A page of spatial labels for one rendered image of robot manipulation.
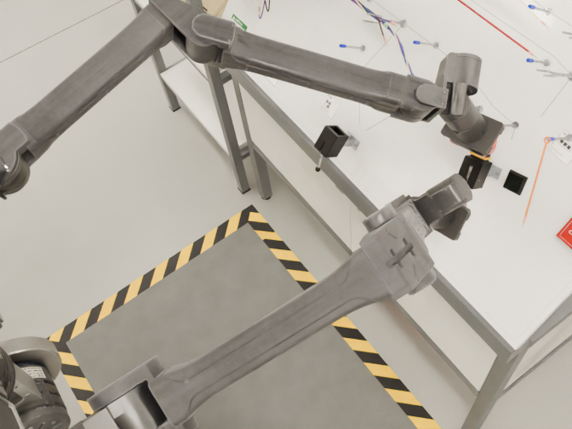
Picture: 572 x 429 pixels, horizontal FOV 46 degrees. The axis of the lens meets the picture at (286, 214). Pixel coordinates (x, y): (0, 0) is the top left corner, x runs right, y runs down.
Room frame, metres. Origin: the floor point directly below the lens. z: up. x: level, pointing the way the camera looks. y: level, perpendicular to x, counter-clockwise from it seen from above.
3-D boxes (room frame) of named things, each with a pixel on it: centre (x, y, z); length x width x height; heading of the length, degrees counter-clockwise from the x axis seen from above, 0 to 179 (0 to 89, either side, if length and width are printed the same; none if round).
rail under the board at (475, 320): (0.96, -0.16, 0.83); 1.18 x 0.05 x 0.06; 27
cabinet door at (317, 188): (1.21, -0.06, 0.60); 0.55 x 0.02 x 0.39; 27
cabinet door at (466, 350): (0.72, -0.30, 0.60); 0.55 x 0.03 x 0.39; 27
